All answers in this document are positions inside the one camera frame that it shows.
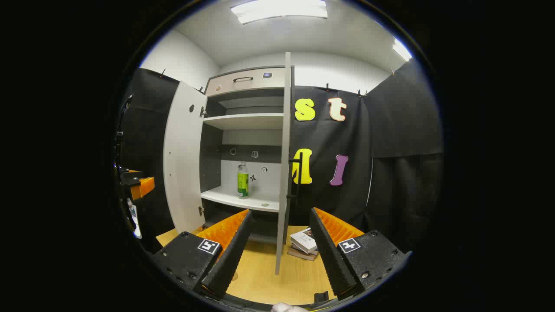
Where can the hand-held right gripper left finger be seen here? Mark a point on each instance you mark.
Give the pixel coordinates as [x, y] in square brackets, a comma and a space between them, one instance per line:
[230, 260]

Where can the brown book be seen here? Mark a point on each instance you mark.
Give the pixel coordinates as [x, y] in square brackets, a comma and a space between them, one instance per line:
[301, 255]

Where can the clear bottle with green label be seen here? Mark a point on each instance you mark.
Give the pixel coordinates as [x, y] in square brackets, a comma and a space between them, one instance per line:
[243, 184]

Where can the large ceiling light panel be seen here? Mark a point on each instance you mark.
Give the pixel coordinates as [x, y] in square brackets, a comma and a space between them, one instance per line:
[279, 9]

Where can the small ceiling light panel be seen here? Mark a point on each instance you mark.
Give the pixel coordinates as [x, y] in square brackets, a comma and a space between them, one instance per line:
[402, 50]

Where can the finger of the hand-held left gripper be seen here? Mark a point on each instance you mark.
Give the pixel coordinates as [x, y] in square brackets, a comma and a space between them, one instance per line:
[145, 187]
[133, 171]

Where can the small black block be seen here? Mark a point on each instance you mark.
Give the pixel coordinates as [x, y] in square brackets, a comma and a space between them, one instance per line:
[321, 297]

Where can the grey cabinet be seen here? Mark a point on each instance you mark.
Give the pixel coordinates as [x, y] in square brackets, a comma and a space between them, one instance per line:
[243, 130]

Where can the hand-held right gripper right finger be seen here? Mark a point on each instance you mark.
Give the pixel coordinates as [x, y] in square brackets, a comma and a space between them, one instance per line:
[331, 260]

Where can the grey cabinet door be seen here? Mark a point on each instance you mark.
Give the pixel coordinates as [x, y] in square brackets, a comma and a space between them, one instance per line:
[184, 164]
[284, 173]

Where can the black backdrop cloth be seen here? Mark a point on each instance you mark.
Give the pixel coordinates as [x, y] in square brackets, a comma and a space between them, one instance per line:
[390, 130]

